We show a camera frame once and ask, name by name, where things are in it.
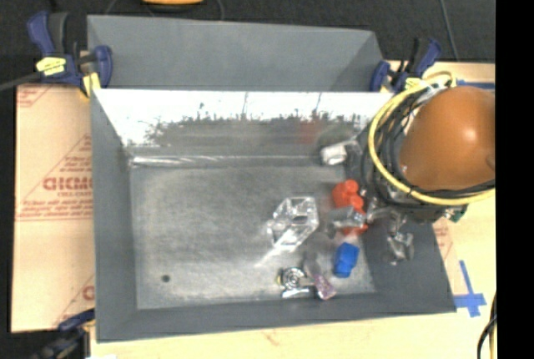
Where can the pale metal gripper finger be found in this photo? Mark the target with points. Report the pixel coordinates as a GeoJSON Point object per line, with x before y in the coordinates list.
{"type": "Point", "coordinates": [352, 218]}
{"type": "Point", "coordinates": [400, 246]}

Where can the red plastic toy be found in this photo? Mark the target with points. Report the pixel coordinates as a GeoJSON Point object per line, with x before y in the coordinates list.
{"type": "Point", "coordinates": [348, 194]}

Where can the blue plastic block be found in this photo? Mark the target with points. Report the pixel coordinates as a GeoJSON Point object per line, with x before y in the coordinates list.
{"type": "Point", "coordinates": [346, 259]}

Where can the clear glass container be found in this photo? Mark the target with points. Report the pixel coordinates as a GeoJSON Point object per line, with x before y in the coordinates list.
{"type": "Point", "coordinates": [294, 219]}

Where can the white and clear plastic piece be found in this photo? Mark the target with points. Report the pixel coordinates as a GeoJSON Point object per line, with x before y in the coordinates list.
{"type": "Point", "coordinates": [336, 153]}

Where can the small purple packet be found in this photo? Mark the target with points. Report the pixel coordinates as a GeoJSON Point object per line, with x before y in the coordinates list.
{"type": "Point", "coordinates": [325, 288]}

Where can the shiny silver metal tool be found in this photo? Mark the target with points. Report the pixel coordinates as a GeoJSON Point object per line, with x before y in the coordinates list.
{"type": "Point", "coordinates": [294, 280]}

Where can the grey metal bin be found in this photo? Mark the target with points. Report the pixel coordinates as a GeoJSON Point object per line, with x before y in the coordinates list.
{"type": "Point", "coordinates": [208, 203]}

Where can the brown cardboard board, red print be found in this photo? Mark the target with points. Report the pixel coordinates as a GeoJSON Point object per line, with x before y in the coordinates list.
{"type": "Point", "coordinates": [50, 223]}

